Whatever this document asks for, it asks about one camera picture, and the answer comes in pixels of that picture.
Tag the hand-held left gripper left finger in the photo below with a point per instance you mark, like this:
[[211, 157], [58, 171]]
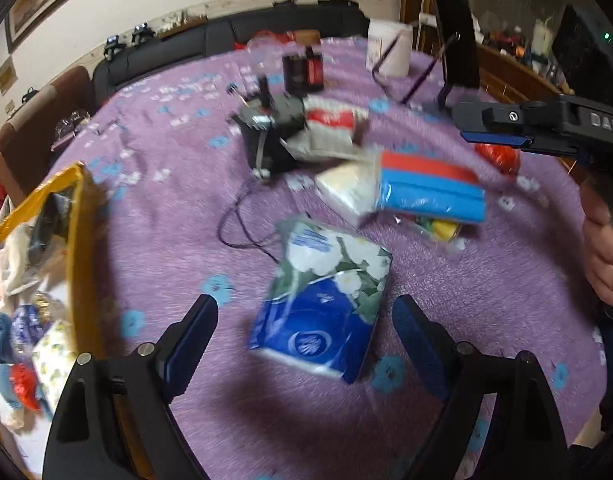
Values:
[[189, 355]]

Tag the blue floral tissue pack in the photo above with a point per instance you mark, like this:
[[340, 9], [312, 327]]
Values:
[[311, 320]]

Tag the white red plastic bag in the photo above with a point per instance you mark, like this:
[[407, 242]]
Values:
[[326, 125]]

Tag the cream tissue pack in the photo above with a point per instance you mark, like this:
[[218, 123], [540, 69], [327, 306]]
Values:
[[344, 187]]

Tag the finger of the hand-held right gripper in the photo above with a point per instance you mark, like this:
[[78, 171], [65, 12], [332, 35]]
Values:
[[496, 137], [551, 146]]

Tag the person's right hand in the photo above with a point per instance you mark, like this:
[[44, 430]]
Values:
[[606, 270]]

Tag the black tablet stand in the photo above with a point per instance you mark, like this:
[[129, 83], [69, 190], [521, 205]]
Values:
[[456, 35]]

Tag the black foil packet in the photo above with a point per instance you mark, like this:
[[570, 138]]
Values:
[[46, 225]]

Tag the black camera device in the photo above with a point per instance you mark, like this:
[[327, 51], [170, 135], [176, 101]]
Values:
[[113, 46], [142, 32]]

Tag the black leather sofa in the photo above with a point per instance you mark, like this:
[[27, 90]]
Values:
[[186, 45]]

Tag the yellow wall plaque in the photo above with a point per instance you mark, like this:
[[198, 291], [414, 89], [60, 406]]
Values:
[[6, 75]]

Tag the small red mesh bag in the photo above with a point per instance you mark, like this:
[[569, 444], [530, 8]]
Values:
[[496, 157], [24, 385]]

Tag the small black bag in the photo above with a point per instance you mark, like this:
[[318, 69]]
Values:
[[30, 91]]

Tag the clear plastic bag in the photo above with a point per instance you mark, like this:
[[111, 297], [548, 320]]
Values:
[[69, 127]]

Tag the blue white patterned packet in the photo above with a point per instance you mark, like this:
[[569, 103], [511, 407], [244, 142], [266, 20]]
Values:
[[26, 327]]

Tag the lemon print tissue pack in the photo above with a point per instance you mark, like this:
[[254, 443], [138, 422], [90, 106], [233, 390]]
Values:
[[56, 365]]

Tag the pile of small ornaments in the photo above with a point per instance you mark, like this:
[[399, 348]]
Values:
[[181, 20]]

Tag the blue red cloth pack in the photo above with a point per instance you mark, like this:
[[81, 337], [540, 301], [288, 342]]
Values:
[[426, 190]]

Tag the clear plastic container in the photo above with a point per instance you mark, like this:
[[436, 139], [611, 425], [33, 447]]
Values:
[[264, 57]]

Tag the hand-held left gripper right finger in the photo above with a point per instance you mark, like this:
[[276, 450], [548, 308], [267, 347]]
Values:
[[419, 347]]

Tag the yellow cardboard tray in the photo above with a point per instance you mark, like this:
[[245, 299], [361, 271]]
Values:
[[81, 260]]

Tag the brown armchair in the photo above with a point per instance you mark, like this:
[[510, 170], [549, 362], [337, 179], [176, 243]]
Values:
[[36, 110]]

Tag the white plastic bucket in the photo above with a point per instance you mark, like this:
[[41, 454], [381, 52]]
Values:
[[386, 50]]

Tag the small metal clip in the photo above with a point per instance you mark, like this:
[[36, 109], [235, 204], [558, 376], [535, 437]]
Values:
[[110, 126]]

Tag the black red battery box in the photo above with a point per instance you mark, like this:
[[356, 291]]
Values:
[[301, 70]]

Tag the black cylindrical device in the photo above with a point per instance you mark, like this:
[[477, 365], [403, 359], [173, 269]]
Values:
[[276, 130]]

